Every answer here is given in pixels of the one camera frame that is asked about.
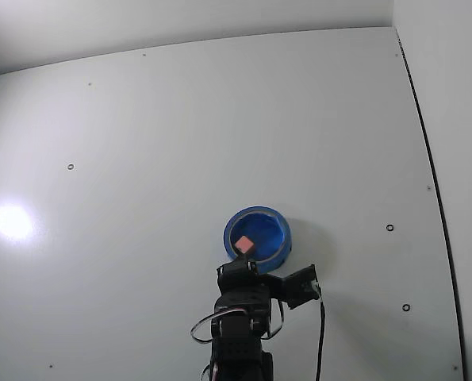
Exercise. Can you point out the blue tape roll bin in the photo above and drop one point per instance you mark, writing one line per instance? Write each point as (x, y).
(265, 232)

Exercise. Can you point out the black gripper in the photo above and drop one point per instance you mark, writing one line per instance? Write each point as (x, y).
(236, 275)

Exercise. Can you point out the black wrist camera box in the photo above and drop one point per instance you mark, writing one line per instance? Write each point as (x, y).
(302, 286)

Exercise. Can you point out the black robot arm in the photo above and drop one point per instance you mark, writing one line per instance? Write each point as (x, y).
(235, 349)

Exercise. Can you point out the small orange pink cube block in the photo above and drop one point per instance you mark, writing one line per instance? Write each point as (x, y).
(244, 243)

